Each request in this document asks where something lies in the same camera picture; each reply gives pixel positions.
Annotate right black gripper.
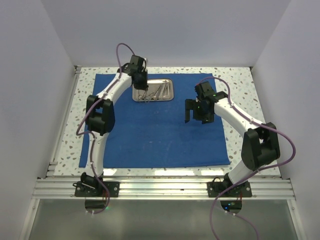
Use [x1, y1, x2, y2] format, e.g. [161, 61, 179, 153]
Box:
[185, 99, 214, 125]

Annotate steel surgical scissors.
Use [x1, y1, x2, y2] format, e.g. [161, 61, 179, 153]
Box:
[136, 90, 160, 103]

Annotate steel instrument tray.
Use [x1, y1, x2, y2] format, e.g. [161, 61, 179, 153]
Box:
[132, 78, 174, 102]

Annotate blue surgical cloth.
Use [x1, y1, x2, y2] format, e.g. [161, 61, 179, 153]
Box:
[93, 73, 230, 169]

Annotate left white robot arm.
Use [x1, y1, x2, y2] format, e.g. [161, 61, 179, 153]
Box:
[80, 55, 148, 197]

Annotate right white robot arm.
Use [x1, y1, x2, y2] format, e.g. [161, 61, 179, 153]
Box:
[184, 81, 280, 197]

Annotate steel tweezers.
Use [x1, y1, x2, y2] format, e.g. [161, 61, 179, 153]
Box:
[162, 79, 172, 99]

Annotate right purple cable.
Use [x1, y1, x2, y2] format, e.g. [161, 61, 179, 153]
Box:
[209, 76, 298, 240]

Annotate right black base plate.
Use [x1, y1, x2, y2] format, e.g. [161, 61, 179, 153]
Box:
[206, 181, 253, 198]

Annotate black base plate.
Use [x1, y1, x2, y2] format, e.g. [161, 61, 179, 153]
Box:
[206, 181, 253, 198]
[73, 181, 120, 198]

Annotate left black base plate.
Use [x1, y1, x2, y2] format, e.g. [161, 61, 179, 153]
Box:
[73, 181, 120, 198]

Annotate aluminium rail frame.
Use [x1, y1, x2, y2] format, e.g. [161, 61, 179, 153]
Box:
[20, 66, 307, 240]

